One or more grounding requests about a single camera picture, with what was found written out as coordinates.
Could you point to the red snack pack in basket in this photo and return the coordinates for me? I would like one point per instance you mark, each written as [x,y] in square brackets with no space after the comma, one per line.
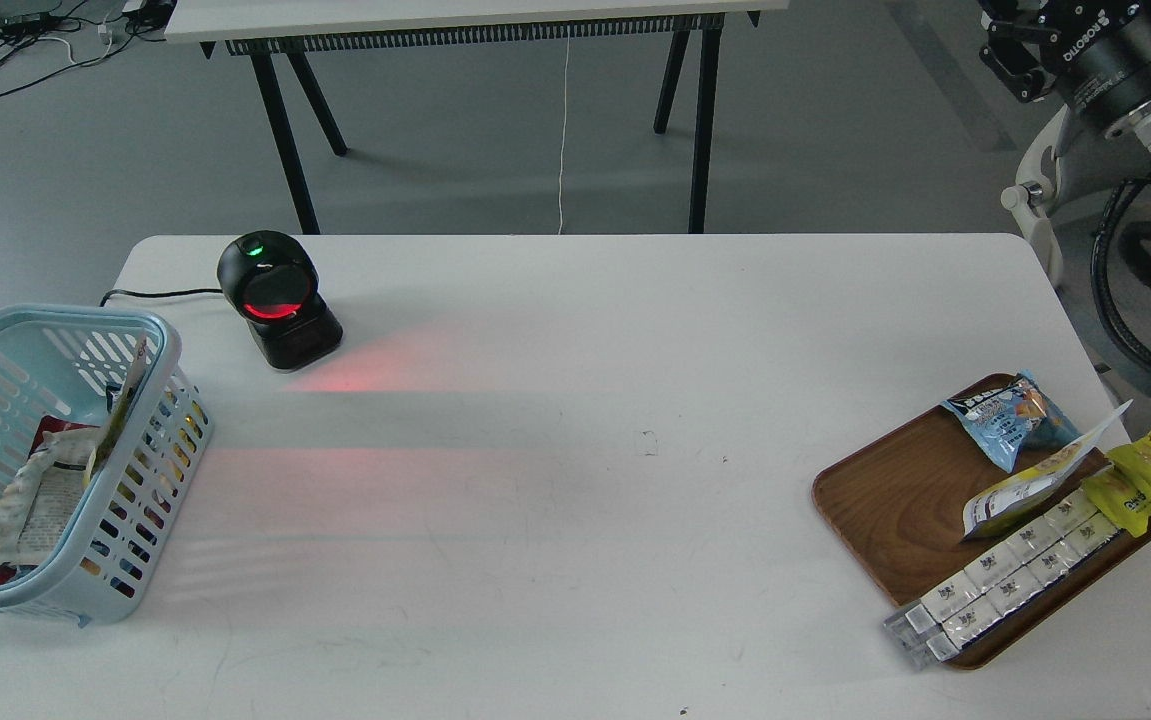
[50,435]

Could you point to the white snack strip pack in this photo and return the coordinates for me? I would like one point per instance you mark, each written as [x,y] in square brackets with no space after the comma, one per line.
[971,605]

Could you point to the yellow white pouch on tray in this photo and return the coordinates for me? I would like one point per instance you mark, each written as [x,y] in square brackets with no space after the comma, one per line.
[998,507]

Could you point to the blue snack bag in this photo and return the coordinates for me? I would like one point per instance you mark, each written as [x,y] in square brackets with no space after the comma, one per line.
[1007,418]

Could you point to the black barcode scanner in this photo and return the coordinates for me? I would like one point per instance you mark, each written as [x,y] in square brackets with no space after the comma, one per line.
[272,283]

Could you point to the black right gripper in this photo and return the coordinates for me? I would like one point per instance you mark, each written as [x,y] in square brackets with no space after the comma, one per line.
[1095,55]

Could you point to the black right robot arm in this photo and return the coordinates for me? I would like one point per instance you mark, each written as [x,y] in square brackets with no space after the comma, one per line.
[1122,166]

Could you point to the yellow white snack pouch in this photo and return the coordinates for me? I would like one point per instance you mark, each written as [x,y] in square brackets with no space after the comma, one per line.
[119,412]

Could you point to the background white table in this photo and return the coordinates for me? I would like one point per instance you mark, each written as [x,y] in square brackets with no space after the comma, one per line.
[260,30]

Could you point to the light blue plastic basket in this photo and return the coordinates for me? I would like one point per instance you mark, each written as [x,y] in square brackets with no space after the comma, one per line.
[86,554]

